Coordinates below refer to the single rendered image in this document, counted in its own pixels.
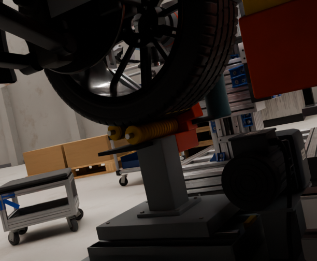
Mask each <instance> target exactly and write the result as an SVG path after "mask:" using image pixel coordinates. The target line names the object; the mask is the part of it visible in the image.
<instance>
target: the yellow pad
mask: <svg viewBox="0 0 317 261"><path fill-rule="evenodd" d="M289 1H292V0H242V2H243V6H244V11H245V15H246V16H247V15H250V14H252V13H255V12H258V11H261V10H264V9H267V8H270V7H273V6H276V5H280V4H283V3H286V2H289Z"/></svg>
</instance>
